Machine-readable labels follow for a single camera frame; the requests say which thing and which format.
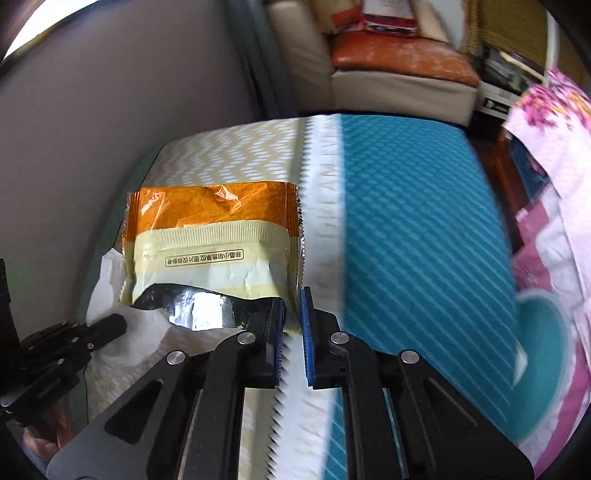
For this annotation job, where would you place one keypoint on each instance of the white pole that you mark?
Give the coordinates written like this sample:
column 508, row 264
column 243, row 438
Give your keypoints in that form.
column 552, row 41

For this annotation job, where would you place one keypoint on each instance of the teal round stool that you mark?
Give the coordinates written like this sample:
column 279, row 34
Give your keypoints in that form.
column 549, row 369

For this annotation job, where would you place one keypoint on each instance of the pink floral quilt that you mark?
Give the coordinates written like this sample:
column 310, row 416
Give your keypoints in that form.
column 563, row 207

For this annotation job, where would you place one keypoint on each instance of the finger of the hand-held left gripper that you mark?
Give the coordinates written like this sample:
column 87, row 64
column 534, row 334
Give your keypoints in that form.
column 108, row 328

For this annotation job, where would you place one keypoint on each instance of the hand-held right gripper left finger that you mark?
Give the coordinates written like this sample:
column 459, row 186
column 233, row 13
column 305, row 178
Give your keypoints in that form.
column 278, row 341

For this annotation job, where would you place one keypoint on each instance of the beige teal patterned tablecloth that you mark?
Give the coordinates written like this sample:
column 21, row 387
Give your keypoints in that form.
column 415, row 230

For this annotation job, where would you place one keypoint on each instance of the person's left hand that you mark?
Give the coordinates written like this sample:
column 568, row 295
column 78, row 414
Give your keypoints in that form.
column 48, row 434

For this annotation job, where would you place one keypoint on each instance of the yellow cartoon pillow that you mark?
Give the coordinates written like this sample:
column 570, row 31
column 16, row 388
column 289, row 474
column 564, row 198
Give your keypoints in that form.
column 339, row 14

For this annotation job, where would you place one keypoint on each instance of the beige sofa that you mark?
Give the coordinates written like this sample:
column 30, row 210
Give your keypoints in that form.
column 300, row 41

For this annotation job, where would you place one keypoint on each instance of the orange seat cushion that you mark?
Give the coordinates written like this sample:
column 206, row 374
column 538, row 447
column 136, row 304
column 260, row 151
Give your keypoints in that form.
column 401, row 57

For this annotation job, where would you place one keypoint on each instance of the brown wooden furniture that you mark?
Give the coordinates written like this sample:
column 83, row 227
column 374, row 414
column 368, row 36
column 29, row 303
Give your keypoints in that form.
column 508, row 184

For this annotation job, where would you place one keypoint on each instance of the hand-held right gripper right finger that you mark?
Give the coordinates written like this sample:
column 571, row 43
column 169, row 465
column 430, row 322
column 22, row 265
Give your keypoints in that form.
column 307, row 341

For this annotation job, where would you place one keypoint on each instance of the white tissue paper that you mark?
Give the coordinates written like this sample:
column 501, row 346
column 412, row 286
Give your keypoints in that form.
column 138, row 355

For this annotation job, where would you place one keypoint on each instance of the yellow leopard print cloth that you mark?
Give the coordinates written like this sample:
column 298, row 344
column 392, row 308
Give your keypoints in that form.
column 503, row 23

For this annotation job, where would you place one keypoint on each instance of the cream pillow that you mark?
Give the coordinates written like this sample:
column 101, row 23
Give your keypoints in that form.
column 434, row 18

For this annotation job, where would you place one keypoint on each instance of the black audio device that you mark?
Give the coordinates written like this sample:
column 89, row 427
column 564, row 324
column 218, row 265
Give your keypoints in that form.
column 508, row 78

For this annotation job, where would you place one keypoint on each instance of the orange cream snack packet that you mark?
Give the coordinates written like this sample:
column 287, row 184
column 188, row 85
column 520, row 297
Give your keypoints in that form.
column 207, row 240

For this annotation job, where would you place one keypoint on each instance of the red white gift bag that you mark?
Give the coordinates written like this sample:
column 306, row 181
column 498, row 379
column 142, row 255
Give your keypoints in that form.
column 390, row 16

